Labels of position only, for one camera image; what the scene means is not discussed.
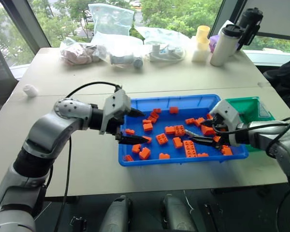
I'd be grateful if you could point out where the black bottle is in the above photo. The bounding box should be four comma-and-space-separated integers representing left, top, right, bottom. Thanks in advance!
236, 7, 264, 52

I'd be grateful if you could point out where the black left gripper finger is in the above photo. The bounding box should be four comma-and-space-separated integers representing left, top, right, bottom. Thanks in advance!
129, 107, 146, 118
118, 135, 150, 146

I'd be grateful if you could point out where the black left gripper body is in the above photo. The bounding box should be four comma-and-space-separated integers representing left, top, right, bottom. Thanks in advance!
104, 108, 133, 144

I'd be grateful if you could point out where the white tumbler with black lid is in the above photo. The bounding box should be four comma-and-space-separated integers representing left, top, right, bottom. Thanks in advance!
209, 24, 244, 67

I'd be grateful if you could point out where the plastic bag with grey cylinders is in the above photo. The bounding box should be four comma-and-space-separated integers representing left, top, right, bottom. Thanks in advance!
91, 32, 145, 71

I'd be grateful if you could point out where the small black clamp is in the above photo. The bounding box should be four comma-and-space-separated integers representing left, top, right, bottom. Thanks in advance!
70, 216, 88, 232

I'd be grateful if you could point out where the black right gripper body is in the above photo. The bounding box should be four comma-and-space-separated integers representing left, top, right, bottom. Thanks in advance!
212, 114, 232, 149

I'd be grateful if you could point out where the purple box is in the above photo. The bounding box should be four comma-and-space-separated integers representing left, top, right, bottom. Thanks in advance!
208, 34, 221, 53

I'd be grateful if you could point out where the blue plastic bin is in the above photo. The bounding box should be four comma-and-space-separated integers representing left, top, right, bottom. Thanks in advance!
117, 93, 250, 168

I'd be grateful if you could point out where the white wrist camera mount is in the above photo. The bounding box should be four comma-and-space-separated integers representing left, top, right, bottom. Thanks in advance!
208, 100, 243, 147
99, 89, 132, 135

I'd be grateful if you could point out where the long orange toy brick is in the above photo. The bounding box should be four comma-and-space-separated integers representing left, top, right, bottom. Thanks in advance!
182, 140, 198, 159

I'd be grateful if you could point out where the dark rounded grey shape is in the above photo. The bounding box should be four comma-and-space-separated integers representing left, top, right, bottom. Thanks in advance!
104, 195, 133, 232
160, 194, 197, 232

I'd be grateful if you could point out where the black flat bracket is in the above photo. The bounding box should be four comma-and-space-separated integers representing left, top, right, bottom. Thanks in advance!
203, 202, 223, 232

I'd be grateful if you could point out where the yellow plastic cup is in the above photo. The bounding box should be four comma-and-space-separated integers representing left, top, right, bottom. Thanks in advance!
195, 25, 212, 44

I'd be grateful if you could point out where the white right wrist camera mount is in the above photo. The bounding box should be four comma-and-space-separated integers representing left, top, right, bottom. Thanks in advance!
208, 100, 243, 147

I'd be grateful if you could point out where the black chair with cloth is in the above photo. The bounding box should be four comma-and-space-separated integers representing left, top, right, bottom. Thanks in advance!
262, 58, 290, 117

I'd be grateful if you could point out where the empty clear plastic bag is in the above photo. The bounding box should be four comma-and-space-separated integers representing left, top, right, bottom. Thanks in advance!
87, 3, 135, 37

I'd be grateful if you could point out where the plastic bag with pink items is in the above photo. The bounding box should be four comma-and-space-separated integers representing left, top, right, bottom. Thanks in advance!
59, 37, 107, 66

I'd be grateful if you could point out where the green plastic bin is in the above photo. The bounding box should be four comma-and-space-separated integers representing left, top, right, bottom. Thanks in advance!
224, 96, 276, 153

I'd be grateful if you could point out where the small white cylinder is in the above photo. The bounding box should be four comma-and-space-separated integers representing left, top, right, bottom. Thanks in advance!
22, 84, 39, 98

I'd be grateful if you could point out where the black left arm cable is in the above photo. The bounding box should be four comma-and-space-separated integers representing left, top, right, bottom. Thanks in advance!
53, 81, 123, 232

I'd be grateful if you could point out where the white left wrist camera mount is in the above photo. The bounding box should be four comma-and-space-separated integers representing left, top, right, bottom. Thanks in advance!
99, 89, 132, 135

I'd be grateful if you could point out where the plastic bag with white cable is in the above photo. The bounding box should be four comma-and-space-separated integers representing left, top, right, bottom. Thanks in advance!
134, 26, 187, 63

